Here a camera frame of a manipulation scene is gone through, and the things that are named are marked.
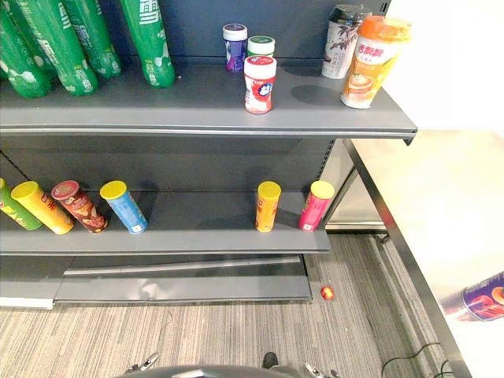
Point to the small red ball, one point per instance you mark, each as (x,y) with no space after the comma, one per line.
(327,293)

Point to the brown chips can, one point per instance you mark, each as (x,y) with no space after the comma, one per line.
(80,208)

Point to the grey shelf board with bottles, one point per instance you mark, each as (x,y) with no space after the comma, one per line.
(165,106)

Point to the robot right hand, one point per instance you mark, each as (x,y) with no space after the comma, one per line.
(321,371)

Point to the robot dark foot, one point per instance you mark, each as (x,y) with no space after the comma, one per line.
(270,360)

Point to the grey shelf board with cans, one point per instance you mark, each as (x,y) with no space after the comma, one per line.
(197,232)

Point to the purple gum jar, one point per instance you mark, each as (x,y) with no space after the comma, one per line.
(234,49)

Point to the green gum jar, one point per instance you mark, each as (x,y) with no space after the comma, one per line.
(260,46)

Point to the orange chips can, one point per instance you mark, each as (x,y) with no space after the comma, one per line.
(267,208)

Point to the dark grey shelf back panel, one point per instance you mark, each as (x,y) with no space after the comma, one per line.
(220,161)

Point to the yellow chips can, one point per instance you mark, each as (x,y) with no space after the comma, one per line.
(43,210)

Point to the purple chips can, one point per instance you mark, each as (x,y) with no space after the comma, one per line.
(482,297)

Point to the pink chips can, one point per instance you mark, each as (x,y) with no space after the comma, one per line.
(315,208)

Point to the grey shelf base board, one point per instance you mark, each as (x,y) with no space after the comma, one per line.
(181,285)

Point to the steel frame table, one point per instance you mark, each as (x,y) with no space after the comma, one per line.
(401,252)

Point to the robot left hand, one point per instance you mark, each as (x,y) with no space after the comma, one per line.
(145,362)

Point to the green chips can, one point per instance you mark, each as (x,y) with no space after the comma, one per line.
(17,214)

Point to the blue chips can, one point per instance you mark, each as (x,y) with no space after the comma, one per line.
(126,210)

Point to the orange milk tea cup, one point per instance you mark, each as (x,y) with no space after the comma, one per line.
(368,67)

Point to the red gum jar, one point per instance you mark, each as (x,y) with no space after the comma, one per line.
(259,88)

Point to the white cup with black lid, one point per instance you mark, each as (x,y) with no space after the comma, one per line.
(338,47)

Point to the green plastic drink bottle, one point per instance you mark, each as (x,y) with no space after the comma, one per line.
(153,47)
(59,47)
(19,71)
(96,43)

